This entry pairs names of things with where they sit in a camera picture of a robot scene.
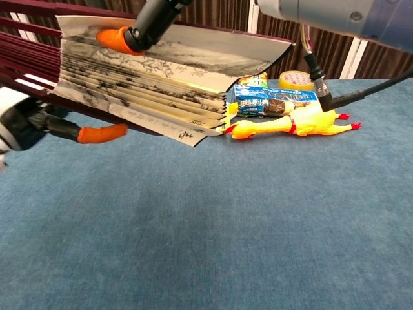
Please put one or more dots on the yellow packing tape roll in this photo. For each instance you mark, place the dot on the yellow packing tape roll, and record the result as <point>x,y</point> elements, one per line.
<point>284,84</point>

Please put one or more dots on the blue cookie box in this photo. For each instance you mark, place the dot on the blue cookie box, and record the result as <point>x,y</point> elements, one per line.
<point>258,97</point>

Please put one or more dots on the orange snack bag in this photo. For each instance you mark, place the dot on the orange snack bag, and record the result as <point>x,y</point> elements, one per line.
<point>258,79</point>

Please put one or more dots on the white partition post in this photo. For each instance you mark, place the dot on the white partition post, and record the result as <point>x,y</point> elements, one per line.
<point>252,19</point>
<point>353,58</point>

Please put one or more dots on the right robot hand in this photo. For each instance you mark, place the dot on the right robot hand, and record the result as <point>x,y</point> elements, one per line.
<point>151,22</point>

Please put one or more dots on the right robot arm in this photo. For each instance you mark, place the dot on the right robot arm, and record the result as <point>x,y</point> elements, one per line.
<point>322,13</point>

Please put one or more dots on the blue felt table cover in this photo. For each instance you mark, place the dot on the blue felt table cover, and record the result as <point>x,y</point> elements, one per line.
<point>193,226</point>

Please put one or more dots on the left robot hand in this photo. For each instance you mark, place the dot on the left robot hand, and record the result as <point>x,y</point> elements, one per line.
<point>13,129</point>

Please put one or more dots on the red ribbed white paper fan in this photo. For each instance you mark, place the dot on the red ribbed white paper fan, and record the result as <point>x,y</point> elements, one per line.
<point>145,87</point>

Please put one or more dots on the yellow rubber chicken toy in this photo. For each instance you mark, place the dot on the yellow rubber chicken toy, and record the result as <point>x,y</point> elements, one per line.
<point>309,124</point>

